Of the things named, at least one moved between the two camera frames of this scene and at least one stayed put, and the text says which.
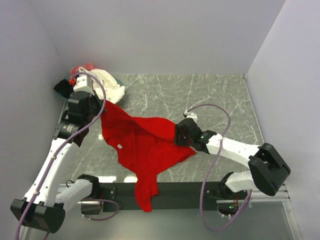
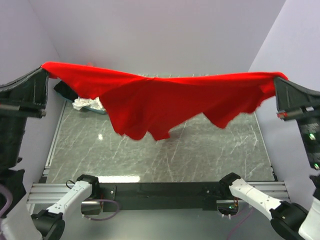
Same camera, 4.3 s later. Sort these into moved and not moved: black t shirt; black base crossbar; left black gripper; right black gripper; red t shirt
Moved: red t shirt; left black gripper; right black gripper
Not moved: black base crossbar; black t shirt
